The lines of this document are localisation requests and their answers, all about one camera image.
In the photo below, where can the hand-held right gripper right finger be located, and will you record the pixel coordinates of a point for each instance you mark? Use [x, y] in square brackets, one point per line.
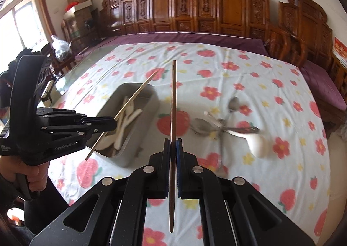
[179, 170]

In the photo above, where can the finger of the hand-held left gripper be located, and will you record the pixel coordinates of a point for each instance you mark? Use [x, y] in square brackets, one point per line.
[100, 131]
[103, 120]

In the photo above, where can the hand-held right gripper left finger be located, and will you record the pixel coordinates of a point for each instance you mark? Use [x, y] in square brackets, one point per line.
[166, 159]

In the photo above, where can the cream wooden spoon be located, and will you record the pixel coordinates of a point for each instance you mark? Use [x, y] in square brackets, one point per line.
[129, 106]
[134, 116]
[120, 133]

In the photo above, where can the rectangular metal tray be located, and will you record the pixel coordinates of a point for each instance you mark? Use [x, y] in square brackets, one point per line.
[149, 110]

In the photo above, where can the light wooden chopstick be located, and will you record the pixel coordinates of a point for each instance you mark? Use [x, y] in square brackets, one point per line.
[141, 87]

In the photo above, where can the brown wooden chopstick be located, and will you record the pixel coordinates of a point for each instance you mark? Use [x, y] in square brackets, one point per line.
[173, 99]

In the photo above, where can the person's left hand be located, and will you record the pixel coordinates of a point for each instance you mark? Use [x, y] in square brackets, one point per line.
[38, 178]

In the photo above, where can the metal spoon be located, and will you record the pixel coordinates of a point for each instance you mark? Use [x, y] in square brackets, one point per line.
[202, 126]
[234, 103]
[222, 154]

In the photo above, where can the wooden dining chair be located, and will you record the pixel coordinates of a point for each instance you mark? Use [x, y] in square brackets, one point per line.
[58, 65]

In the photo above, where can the clear plastic bag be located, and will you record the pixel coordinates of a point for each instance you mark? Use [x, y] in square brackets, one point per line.
[61, 48]

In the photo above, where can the white ceramic spoon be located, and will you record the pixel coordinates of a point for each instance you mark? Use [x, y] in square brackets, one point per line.
[257, 144]

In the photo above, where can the strawberry flower print tablecloth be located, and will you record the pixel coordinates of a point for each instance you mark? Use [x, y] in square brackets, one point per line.
[217, 78]

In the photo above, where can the white topped large box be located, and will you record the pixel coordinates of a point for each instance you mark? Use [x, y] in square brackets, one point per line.
[81, 13]

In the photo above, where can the red cloth bundle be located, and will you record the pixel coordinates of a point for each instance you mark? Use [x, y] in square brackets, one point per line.
[71, 6]

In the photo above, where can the purple sofa cushion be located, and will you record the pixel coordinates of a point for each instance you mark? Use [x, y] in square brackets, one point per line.
[189, 38]

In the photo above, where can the carved wooden sofa bench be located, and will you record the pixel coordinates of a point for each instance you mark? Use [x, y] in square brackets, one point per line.
[189, 5]

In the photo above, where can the purple armchair cushion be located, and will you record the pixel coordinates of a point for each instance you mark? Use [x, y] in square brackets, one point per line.
[322, 80]

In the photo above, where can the wooden side table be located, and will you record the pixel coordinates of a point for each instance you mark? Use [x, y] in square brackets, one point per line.
[340, 68]

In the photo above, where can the carved wooden armchair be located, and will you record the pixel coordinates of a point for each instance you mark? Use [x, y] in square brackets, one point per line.
[306, 26]

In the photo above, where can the red gift box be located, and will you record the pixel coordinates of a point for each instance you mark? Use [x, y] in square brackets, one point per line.
[341, 48]

